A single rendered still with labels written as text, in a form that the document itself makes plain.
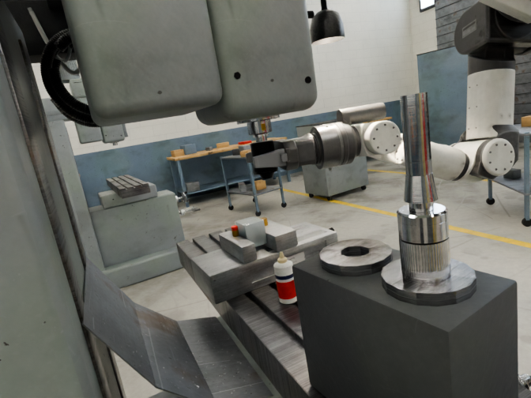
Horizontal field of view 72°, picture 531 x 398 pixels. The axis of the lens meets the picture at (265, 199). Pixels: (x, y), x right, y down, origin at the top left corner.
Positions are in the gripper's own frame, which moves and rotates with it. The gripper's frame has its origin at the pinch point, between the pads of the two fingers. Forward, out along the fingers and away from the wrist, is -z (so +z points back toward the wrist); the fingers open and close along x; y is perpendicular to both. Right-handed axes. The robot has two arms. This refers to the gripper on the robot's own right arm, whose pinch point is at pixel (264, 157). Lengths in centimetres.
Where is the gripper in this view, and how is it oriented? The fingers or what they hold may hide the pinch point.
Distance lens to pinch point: 73.4
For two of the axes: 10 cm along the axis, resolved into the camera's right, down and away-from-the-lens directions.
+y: 1.6, 9.6, 2.2
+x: 1.8, 1.9, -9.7
